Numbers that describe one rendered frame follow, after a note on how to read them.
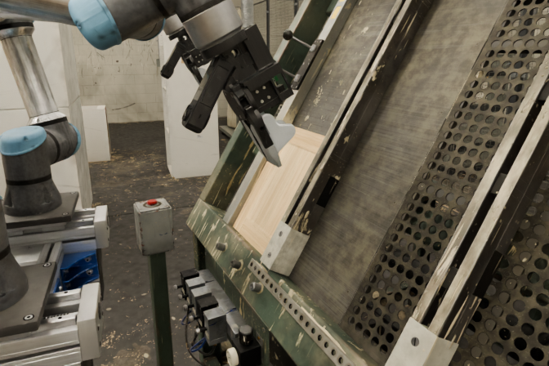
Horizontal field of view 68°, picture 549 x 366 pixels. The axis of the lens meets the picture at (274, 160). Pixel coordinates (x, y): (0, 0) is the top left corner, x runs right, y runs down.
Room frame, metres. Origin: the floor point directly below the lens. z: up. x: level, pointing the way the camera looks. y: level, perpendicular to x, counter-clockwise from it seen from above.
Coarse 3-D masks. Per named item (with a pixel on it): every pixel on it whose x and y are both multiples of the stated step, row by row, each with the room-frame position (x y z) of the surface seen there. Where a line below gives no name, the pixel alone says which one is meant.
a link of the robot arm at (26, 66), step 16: (0, 32) 1.23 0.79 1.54; (16, 32) 1.25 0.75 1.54; (32, 32) 1.30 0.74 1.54; (16, 48) 1.24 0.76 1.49; (32, 48) 1.27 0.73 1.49; (16, 64) 1.24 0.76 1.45; (32, 64) 1.26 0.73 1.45; (16, 80) 1.24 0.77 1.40; (32, 80) 1.24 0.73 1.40; (32, 96) 1.24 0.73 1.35; (48, 96) 1.27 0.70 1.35; (32, 112) 1.24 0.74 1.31; (48, 112) 1.25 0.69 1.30; (48, 128) 1.23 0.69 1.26; (64, 128) 1.26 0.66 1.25; (64, 144) 1.23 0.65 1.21; (80, 144) 1.32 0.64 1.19
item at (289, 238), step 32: (416, 0) 1.19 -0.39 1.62; (384, 32) 1.19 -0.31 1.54; (416, 32) 1.19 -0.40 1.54; (384, 64) 1.14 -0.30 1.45; (352, 96) 1.14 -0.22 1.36; (352, 128) 1.10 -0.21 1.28; (320, 160) 1.10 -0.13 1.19; (320, 192) 1.05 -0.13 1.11; (288, 224) 1.03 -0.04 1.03; (288, 256) 1.00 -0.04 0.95
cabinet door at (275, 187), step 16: (288, 144) 1.35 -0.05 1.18; (304, 144) 1.27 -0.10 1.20; (320, 144) 1.21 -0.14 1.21; (288, 160) 1.30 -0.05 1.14; (304, 160) 1.23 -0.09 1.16; (272, 176) 1.31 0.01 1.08; (288, 176) 1.24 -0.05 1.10; (256, 192) 1.33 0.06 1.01; (272, 192) 1.26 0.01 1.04; (288, 192) 1.20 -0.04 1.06; (256, 208) 1.28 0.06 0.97; (272, 208) 1.21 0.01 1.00; (240, 224) 1.30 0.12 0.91; (256, 224) 1.23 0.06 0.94; (272, 224) 1.17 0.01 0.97; (256, 240) 1.18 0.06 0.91
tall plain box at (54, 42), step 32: (64, 32) 3.27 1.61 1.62; (0, 64) 2.88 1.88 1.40; (64, 64) 3.05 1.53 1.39; (0, 96) 2.86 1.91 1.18; (64, 96) 3.00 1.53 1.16; (0, 128) 2.85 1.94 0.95; (0, 160) 2.84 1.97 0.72; (64, 160) 2.98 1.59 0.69; (0, 192) 2.83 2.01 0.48; (64, 192) 2.97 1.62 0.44
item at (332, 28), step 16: (352, 0) 1.55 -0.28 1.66; (336, 16) 1.53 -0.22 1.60; (336, 32) 1.52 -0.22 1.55; (320, 48) 1.49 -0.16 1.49; (320, 64) 1.49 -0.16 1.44; (304, 80) 1.46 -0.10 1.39; (304, 96) 1.46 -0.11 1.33; (288, 112) 1.43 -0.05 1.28; (256, 160) 1.41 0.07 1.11; (256, 176) 1.37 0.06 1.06; (240, 192) 1.37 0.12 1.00; (240, 208) 1.34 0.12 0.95
